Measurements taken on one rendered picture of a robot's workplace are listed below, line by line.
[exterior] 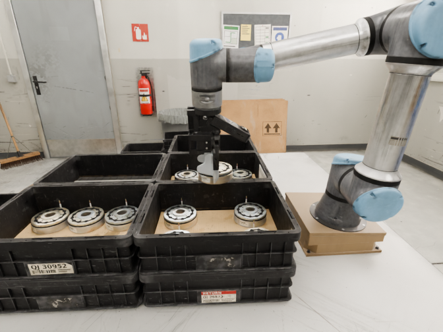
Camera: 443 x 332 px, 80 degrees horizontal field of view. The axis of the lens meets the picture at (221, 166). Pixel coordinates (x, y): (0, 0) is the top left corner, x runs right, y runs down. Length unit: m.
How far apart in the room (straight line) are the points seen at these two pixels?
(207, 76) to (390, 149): 0.48
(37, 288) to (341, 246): 0.88
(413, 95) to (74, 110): 3.88
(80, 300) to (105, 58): 3.37
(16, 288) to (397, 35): 1.07
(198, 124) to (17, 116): 4.00
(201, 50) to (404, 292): 0.84
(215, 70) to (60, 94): 3.66
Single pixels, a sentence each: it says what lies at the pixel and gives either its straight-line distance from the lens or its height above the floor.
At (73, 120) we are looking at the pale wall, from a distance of 4.20.
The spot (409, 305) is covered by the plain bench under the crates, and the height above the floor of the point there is 0.70.
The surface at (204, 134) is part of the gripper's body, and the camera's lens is 0.68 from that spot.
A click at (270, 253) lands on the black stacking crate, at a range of 0.69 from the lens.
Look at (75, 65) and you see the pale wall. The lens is 4.06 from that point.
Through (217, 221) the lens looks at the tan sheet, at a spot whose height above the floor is 0.83.
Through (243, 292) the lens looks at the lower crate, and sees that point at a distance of 0.78.
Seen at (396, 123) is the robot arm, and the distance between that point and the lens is 0.77.
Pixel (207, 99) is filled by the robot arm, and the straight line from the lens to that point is 0.63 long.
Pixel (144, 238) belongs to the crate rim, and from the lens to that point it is 0.65.
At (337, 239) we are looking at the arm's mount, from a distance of 0.98.
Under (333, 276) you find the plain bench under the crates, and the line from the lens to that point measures 0.93.
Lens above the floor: 1.31
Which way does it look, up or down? 22 degrees down
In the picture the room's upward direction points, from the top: straight up
